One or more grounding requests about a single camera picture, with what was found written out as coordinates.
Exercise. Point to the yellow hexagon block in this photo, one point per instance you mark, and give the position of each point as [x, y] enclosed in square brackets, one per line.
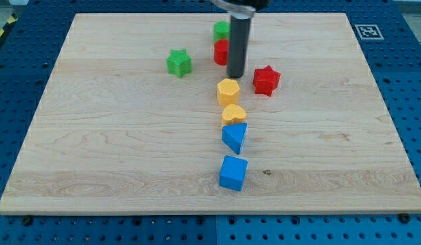
[228, 92]

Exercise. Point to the yellow heart block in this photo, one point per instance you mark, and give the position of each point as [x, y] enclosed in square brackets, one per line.
[233, 114]

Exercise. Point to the blue triangle block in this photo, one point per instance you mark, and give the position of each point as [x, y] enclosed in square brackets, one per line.
[233, 136]

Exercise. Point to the blue cube block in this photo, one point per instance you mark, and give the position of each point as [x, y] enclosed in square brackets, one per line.
[232, 173]

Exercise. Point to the green star block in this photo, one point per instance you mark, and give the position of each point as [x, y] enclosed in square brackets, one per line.
[179, 63]

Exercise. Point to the red star block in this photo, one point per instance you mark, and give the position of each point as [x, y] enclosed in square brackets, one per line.
[266, 80]

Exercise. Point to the wooden board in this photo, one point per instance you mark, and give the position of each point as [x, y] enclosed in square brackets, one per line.
[116, 134]

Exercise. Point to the red cylinder block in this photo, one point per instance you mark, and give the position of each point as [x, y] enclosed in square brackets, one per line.
[221, 48]

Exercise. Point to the green cylinder block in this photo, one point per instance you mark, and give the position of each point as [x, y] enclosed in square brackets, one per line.
[221, 30]

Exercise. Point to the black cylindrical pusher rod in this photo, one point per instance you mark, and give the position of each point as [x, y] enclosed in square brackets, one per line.
[238, 46]

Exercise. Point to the white fiducial marker tag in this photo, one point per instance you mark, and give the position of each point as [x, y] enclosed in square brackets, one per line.
[369, 32]

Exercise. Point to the black bolt front left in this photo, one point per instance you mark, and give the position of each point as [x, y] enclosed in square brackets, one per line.
[27, 221]

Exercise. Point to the black bolt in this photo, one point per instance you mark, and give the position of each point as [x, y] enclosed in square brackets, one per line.
[404, 218]
[27, 221]

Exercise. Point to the black bolt front right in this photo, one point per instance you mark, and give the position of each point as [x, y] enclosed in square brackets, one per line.
[404, 218]

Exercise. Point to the silver rod mount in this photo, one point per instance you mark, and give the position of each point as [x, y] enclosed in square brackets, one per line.
[242, 9]

